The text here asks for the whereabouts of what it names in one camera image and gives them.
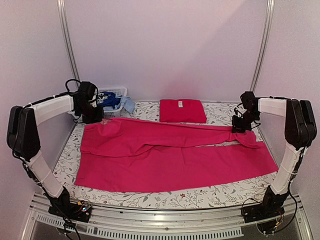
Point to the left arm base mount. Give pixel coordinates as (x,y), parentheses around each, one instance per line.
(61,206)

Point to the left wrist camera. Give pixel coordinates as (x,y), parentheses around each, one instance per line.
(93,101)

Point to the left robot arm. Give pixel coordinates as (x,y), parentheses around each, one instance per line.
(23,136)

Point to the front aluminium rail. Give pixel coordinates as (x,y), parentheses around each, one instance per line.
(124,223)

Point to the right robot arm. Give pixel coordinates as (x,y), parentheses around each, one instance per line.
(299,131)

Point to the dark blue garment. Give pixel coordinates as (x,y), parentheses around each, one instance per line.
(108,99)

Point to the right aluminium frame post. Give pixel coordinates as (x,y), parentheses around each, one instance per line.
(263,43)

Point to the white plastic laundry basket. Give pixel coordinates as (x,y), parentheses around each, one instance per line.
(115,110)

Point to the red t-shirt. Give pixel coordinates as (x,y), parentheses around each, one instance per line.
(191,112)

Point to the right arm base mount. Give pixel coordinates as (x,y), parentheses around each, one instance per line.
(271,206)

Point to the pink garment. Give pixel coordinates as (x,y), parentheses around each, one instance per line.
(132,155)

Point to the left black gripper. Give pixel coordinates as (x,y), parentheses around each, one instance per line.
(99,115)

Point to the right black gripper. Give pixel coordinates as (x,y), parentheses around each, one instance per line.
(237,128)

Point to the light blue cloth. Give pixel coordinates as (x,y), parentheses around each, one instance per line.
(128,104)

